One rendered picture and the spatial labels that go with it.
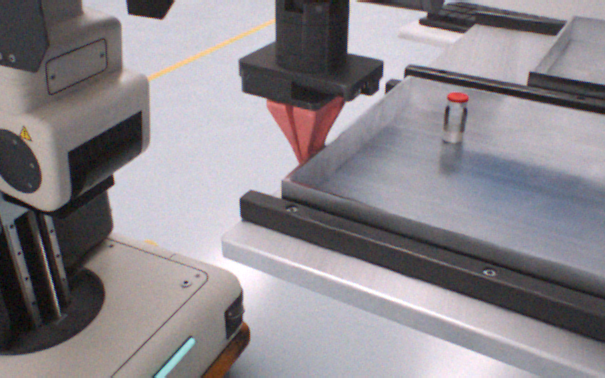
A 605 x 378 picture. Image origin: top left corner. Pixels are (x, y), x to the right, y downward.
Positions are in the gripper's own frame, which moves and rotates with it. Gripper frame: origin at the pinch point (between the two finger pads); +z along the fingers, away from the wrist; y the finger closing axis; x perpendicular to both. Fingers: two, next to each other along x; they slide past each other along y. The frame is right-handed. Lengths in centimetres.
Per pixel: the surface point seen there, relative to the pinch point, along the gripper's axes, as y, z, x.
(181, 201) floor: -104, 92, 97
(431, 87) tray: 3.7, -0.8, 19.8
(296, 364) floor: -32, 91, 53
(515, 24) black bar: 4, 1, 55
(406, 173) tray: 7.0, 1.9, 5.5
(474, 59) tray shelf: 3.0, 2.1, 38.9
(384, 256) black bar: 10.7, 1.0, -7.8
